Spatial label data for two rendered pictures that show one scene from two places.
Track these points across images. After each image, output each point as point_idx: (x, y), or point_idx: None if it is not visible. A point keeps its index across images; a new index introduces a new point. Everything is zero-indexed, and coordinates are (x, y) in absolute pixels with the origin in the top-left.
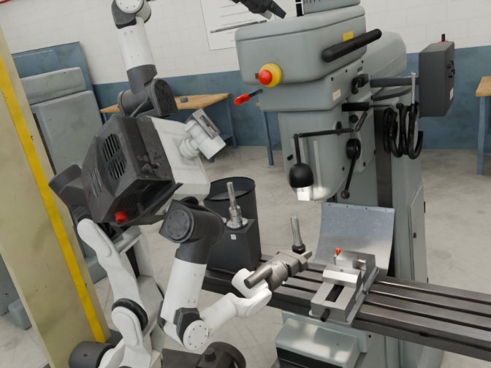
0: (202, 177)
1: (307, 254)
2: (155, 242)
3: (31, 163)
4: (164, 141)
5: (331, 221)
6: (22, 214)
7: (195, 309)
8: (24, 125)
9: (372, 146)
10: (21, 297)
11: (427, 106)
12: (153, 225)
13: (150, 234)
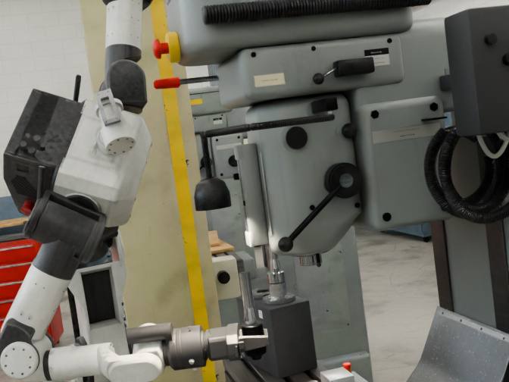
0: (109, 178)
1: (256, 339)
2: (400, 379)
3: (179, 193)
4: (83, 127)
5: (437, 343)
6: (154, 252)
7: (28, 328)
8: (180, 146)
9: None
10: None
11: (460, 114)
12: (420, 356)
13: (404, 367)
